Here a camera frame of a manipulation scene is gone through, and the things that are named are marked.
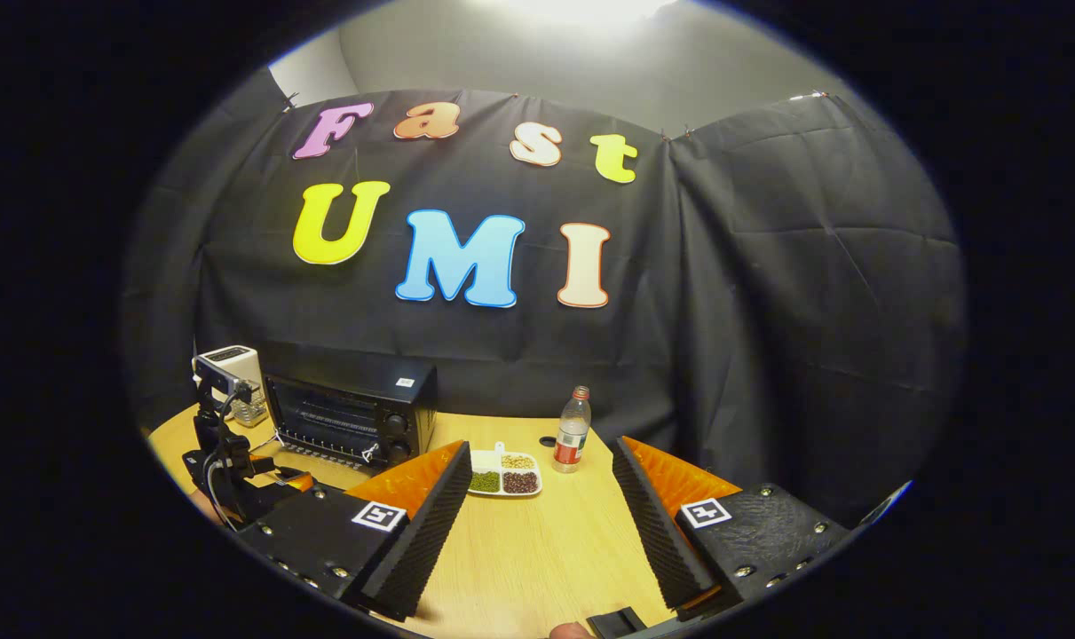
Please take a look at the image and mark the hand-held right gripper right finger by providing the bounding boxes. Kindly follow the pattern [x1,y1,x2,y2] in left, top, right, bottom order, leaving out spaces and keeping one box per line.
[610,436,850,622]

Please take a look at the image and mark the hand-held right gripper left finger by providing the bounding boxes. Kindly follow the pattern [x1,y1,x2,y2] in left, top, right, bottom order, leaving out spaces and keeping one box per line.
[235,440,474,622]

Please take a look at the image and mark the black electric oven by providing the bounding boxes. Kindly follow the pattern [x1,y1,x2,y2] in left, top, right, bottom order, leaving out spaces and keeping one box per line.
[260,353,439,472]

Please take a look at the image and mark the white divided bean plate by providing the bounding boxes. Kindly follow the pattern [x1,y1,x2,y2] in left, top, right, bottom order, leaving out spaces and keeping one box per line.
[468,441,543,497]

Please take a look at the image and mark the white toaster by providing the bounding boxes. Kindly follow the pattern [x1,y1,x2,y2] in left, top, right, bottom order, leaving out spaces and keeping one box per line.
[198,345,264,420]

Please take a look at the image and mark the clear plastic water bottle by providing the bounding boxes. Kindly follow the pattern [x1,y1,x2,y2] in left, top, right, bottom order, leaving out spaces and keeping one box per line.
[552,385,593,474]

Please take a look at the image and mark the black backdrop cloth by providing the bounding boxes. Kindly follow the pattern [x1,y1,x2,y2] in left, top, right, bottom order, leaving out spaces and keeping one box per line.
[120,67,968,525]

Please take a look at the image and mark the large ceiling light panel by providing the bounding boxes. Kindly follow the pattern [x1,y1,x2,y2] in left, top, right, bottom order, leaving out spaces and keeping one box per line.
[502,0,676,25]

